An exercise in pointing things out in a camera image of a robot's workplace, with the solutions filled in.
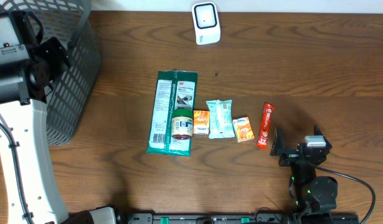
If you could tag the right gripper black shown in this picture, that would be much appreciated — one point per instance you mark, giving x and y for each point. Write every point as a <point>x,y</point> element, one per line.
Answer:
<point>279,148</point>

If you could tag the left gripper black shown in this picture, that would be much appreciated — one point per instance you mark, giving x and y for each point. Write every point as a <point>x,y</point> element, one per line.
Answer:
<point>56,62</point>

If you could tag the red snack bar wrapper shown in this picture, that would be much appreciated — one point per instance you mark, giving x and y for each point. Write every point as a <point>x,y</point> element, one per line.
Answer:
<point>265,126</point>

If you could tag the orange tissue pack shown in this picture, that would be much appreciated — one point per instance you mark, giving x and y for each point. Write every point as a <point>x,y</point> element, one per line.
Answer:
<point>201,122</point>
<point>243,130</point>

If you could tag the mint green wipes packet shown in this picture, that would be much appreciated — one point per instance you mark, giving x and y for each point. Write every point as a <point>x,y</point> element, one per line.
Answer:
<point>220,121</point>

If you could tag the green lid glass jar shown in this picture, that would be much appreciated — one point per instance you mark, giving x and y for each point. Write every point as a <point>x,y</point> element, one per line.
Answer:
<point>182,124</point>

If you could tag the green 3M gloves package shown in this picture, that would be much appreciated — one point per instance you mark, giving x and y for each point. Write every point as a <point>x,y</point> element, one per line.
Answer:
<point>175,89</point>

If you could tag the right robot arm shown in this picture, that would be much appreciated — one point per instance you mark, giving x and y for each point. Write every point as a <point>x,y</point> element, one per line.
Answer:
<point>315,195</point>

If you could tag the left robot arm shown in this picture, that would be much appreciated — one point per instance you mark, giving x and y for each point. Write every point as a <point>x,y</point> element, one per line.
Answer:
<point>32,192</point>

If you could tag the white barcode scanner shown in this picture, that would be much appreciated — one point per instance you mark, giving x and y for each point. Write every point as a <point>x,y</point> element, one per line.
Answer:
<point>206,23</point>

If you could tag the grey plastic mesh basket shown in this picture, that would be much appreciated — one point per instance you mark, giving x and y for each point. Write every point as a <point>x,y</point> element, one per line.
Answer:
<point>68,21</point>

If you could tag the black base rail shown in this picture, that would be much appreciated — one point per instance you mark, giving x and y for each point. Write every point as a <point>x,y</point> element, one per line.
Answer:
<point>268,218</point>

